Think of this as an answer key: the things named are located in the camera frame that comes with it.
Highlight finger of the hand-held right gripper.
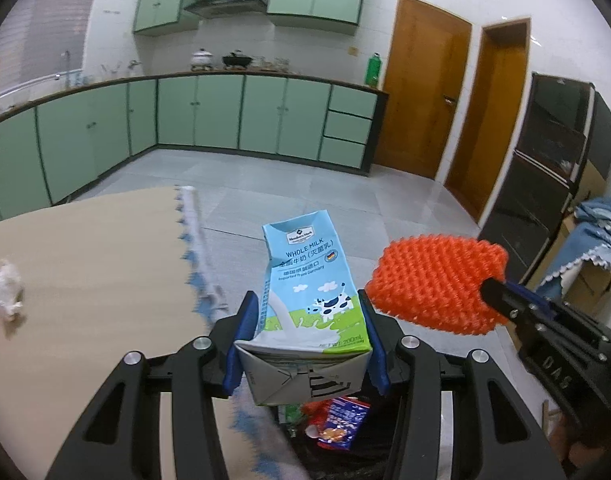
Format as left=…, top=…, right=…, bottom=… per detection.
left=504, top=281, right=563, bottom=315
left=479, top=278, right=532, bottom=326

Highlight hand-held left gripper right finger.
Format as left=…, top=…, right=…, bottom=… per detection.
left=358, top=289, right=566, bottom=480

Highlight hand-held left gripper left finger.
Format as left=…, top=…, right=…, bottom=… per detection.
left=46, top=290, right=260, bottom=480

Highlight light blue milk carton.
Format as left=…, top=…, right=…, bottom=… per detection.
left=234, top=210, right=373, bottom=407

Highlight black trash bin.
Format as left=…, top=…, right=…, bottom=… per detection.
left=280, top=385, right=466, bottom=480

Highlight person's right forearm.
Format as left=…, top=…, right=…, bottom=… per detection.
left=545, top=400, right=611, bottom=471

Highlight blue snack packet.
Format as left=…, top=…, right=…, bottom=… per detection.
left=315, top=396, right=372, bottom=451

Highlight blue cloth with white trim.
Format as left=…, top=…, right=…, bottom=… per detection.
left=535, top=194, right=611, bottom=291

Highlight black glass cabinet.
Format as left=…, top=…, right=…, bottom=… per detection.
left=478, top=72, right=611, bottom=286

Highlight plain wooden door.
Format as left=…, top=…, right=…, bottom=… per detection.
left=444, top=17, right=532, bottom=226

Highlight green lower kitchen cabinets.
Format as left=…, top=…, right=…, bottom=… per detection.
left=0, top=71, right=389, bottom=221

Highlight crumpled white tissue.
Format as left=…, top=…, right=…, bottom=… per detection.
left=0, top=259, right=26, bottom=322

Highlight black wok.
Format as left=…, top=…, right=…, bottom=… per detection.
left=222, top=50, right=252, bottom=70

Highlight green bottle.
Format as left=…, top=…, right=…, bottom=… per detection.
left=366, top=51, right=383, bottom=87

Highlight range hood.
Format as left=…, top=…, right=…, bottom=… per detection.
left=183, top=0, right=267, bottom=20

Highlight window blind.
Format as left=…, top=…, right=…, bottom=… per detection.
left=0, top=0, right=111, bottom=111

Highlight wooden door with handle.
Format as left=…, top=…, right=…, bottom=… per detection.
left=373, top=0, right=473, bottom=180

